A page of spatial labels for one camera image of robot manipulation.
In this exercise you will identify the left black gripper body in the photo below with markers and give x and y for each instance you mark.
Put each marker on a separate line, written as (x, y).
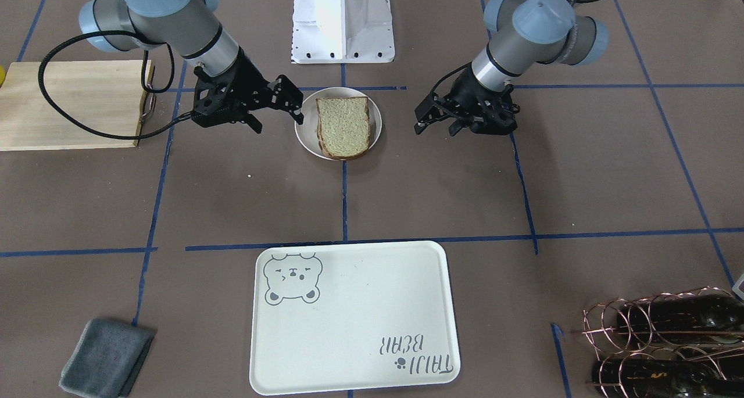
(463, 89)

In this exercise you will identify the bread slice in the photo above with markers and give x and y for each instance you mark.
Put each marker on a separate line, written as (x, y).
(343, 127)

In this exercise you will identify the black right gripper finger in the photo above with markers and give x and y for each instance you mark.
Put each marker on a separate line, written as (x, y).
(286, 96)
(253, 122)

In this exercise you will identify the wooden cutting board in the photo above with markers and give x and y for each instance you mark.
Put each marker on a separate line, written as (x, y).
(105, 95)

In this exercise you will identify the lower dark wine bottle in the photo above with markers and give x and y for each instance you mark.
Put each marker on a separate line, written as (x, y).
(646, 377)

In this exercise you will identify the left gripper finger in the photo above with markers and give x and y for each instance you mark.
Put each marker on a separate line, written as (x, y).
(428, 112)
(456, 127)

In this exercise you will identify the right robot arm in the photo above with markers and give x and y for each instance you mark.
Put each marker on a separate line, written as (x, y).
(188, 27)

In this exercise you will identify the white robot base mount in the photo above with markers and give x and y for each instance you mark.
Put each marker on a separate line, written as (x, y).
(342, 31)

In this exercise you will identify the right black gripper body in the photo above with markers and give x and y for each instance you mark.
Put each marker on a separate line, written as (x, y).
(249, 76)

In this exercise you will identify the white object edge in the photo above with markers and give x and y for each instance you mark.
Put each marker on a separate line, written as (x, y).
(738, 287)

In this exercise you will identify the grey folded cloth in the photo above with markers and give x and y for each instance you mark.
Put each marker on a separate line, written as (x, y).
(106, 360)

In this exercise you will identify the dark wine bottle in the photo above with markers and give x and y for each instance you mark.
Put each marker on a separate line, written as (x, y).
(646, 377)
(713, 319)

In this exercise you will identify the upper dark wine bottle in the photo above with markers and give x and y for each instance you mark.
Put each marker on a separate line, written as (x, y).
(713, 319)

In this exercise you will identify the white round plate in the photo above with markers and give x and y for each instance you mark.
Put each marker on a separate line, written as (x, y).
(307, 132)

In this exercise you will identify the white bear tray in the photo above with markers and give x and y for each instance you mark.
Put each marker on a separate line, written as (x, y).
(353, 316)

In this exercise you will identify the copper wire bottle rack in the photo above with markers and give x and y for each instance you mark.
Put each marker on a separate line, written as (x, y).
(601, 333)

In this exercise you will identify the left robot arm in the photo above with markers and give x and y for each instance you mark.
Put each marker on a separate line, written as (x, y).
(524, 32)

